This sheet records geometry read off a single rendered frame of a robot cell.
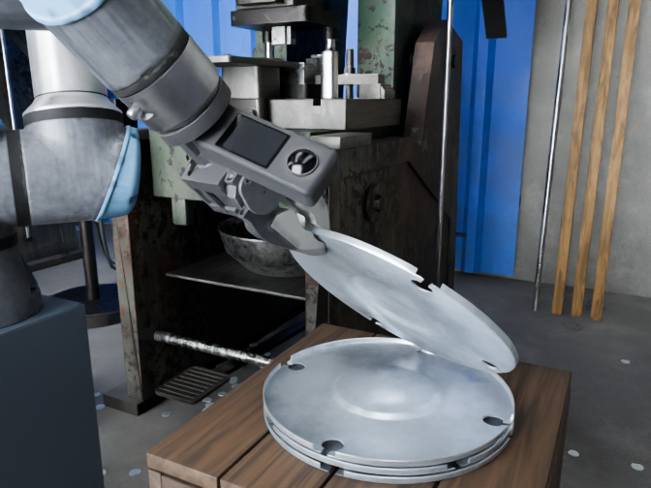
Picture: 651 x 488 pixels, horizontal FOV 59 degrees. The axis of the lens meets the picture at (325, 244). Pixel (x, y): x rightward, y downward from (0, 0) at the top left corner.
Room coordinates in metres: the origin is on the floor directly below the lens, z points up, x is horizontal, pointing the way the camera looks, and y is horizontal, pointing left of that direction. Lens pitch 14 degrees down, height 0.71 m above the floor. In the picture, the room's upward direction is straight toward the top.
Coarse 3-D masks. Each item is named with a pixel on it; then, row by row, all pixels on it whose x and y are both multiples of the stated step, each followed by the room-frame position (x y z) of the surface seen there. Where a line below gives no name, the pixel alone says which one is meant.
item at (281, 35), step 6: (276, 30) 1.35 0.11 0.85; (282, 30) 1.34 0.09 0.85; (288, 30) 1.34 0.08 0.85; (294, 30) 1.36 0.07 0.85; (276, 36) 1.35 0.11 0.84; (282, 36) 1.34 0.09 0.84; (288, 36) 1.34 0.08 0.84; (294, 36) 1.36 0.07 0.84; (276, 42) 1.35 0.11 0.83; (282, 42) 1.34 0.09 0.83; (288, 42) 1.34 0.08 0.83; (294, 42) 1.36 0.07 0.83
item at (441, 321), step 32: (320, 256) 0.62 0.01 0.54; (352, 256) 0.56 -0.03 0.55; (384, 256) 0.51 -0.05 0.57; (352, 288) 0.67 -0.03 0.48; (384, 288) 0.61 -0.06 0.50; (416, 288) 0.53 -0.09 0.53; (448, 288) 0.50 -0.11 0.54; (384, 320) 0.71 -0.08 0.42; (416, 320) 0.64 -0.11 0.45; (448, 320) 0.55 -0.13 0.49; (480, 320) 0.50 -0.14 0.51; (448, 352) 0.66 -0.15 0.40; (480, 352) 0.58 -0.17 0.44; (512, 352) 0.53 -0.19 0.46
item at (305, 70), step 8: (304, 64) 1.29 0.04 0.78; (312, 64) 1.32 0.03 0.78; (280, 72) 1.32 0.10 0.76; (288, 72) 1.31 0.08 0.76; (296, 72) 1.30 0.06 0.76; (304, 72) 1.29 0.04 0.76; (312, 72) 1.32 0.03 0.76; (320, 72) 1.36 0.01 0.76; (280, 80) 1.32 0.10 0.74; (288, 80) 1.31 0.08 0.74; (296, 80) 1.30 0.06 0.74; (304, 80) 1.29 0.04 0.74; (312, 80) 1.32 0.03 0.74
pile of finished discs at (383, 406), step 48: (288, 384) 0.64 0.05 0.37; (336, 384) 0.63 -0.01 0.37; (384, 384) 0.63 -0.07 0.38; (432, 384) 0.63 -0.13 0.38; (480, 384) 0.64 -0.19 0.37; (288, 432) 0.53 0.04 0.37; (336, 432) 0.53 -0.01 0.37; (384, 432) 0.53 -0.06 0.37; (432, 432) 0.53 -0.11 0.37; (480, 432) 0.53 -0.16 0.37; (384, 480) 0.48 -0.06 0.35; (432, 480) 0.48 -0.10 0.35
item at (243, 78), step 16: (224, 64) 1.14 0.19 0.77; (240, 64) 1.14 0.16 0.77; (256, 64) 1.14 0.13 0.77; (272, 64) 1.19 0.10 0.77; (288, 64) 1.24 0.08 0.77; (224, 80) 1.23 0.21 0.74; (240, 80) 1.21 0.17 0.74; (256, 80) 1.19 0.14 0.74; (272, 80) 1.23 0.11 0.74; (240, 96) 1.21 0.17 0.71; (256, 96) 1.19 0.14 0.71; (272, 96) 1.22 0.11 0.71; (256, 112) 1.19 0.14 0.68
